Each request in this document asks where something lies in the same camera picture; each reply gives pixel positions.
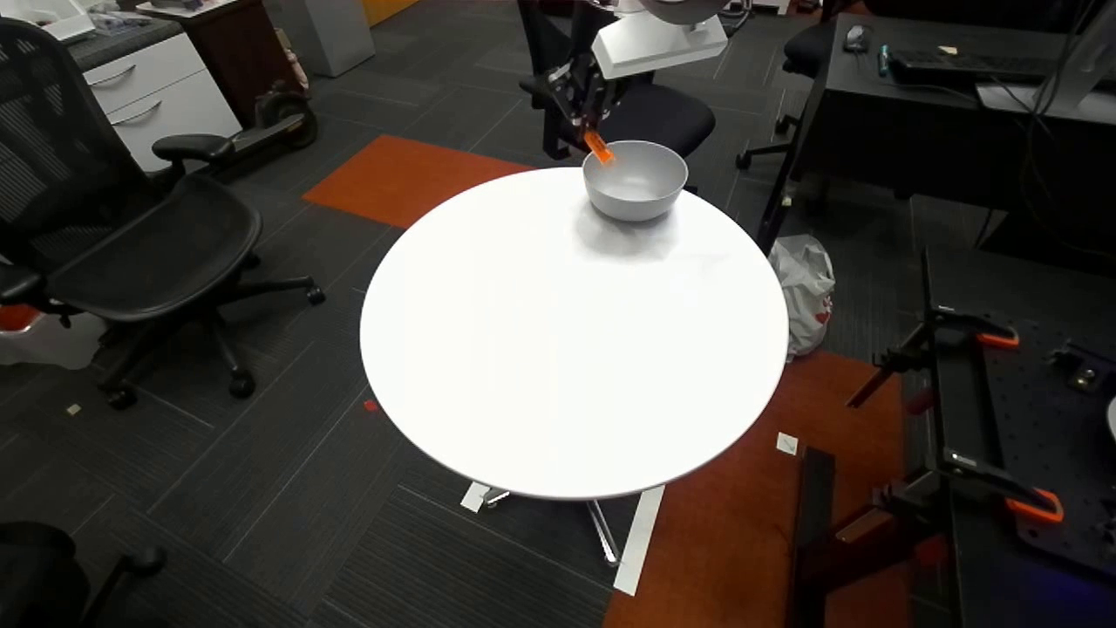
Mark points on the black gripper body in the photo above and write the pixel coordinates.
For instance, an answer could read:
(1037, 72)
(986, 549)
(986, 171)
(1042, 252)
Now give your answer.
(583, 85)

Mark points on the orange marker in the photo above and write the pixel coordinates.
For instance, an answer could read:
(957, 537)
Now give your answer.
(599, 147)

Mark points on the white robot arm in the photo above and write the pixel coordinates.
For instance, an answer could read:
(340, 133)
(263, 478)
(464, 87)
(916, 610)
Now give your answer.
(665, 38)

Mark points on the grey bowl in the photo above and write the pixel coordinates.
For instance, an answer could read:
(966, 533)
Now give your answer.
(636, 178)

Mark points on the grey computer mouse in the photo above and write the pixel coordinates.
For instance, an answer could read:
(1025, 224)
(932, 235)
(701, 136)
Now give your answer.
(856, 37)

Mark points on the white plastic bag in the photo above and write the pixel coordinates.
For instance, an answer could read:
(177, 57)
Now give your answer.
(803, 289)

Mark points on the black floor scooter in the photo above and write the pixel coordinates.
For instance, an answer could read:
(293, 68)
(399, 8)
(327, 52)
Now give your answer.
(274, 128)

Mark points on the brown wooden cabinet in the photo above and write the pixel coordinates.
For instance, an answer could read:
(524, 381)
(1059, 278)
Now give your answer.
(250, 52)

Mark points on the dark office desk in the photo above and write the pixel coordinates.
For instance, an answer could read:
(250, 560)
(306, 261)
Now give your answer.
(963, 107)

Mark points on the black keyboard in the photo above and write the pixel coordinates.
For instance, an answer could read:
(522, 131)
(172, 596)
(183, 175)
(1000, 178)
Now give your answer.
(963, 62)

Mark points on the white square floor tag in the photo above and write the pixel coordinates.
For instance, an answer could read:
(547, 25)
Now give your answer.
(785, 445)

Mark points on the orange black bar clamp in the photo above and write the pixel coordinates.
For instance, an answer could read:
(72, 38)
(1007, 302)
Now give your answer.
(989, 488)
(955, 331)

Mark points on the white table base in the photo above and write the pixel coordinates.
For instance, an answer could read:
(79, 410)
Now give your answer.
(634, 533)

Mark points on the white drawer cabinet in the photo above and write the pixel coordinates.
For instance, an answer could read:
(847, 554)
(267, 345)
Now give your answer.
(158, 90)

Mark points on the black mesh office chair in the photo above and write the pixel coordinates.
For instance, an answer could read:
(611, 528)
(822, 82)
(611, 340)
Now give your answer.
(127, 222)

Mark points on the black workbench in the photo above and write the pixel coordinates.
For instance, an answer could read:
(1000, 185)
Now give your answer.
(1012, 465)

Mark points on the black pegboard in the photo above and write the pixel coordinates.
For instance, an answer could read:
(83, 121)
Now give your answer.
(1066, 453)

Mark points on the black chair with wheeled base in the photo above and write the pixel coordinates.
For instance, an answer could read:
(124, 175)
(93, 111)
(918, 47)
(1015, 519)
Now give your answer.
(57, 576)

